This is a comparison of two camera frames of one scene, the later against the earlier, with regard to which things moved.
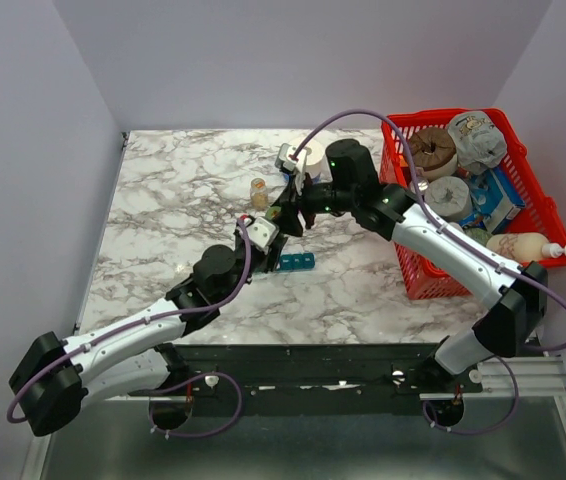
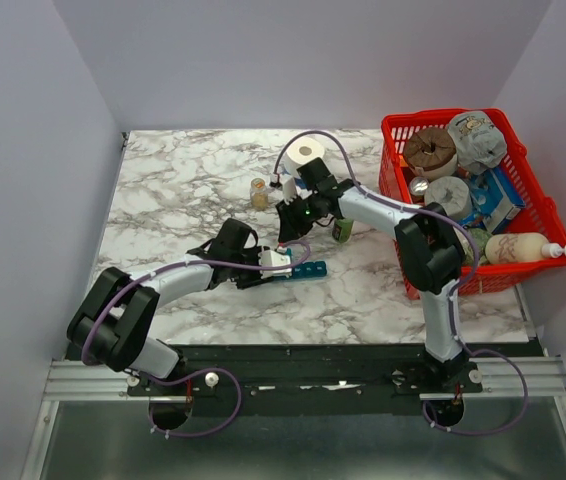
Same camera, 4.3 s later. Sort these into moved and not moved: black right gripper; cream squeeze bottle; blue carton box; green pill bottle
Moved: green pill bottle
Not moved: blue carton box; black right gripper; cream squeeze bottle
